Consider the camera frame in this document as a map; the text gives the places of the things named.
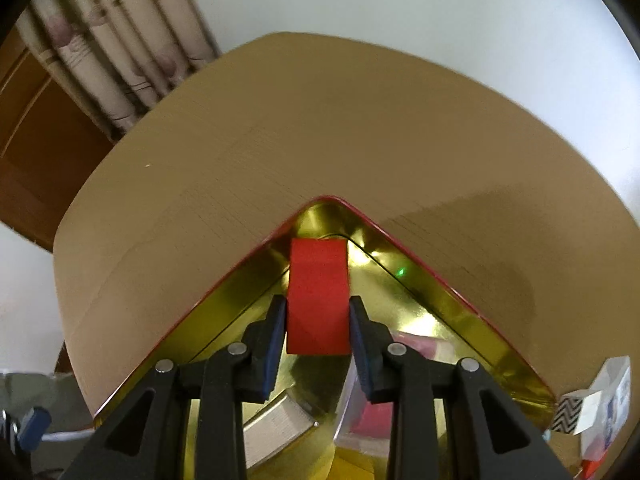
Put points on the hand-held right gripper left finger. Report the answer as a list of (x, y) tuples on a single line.
[(275, 347)]

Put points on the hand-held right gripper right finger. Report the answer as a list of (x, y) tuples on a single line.
[(359, 347)]

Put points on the beige flower print curtain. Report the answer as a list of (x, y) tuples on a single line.
[(100, 45)]

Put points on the red and gold tin box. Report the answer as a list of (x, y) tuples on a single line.
[(225, 300)]

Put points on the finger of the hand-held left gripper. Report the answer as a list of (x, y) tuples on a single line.
[(35, 424)]

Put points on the gold metallic lipstick tube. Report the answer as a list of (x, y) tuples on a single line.
[(280, 425)]

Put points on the black white zigzag block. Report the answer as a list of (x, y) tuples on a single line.
[(567, 412)]

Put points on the clear plastic card box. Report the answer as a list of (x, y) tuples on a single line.
[(617, 395)]

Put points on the bright red block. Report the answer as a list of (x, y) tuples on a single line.
[(317, 295)]

